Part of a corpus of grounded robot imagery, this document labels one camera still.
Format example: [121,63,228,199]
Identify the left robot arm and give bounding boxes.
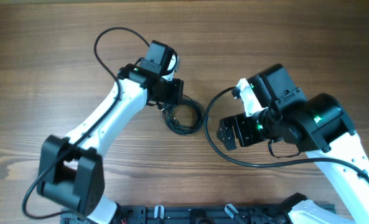
[35,40,184,223]

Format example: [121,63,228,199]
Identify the right camera black cable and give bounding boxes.
[203,86,369,203]

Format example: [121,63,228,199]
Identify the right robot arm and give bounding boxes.
[217,64,369,223]

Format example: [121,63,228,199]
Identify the black USB cable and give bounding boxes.
[156,95,205,136]

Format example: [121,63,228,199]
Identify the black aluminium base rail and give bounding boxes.
[59,203,336,224]

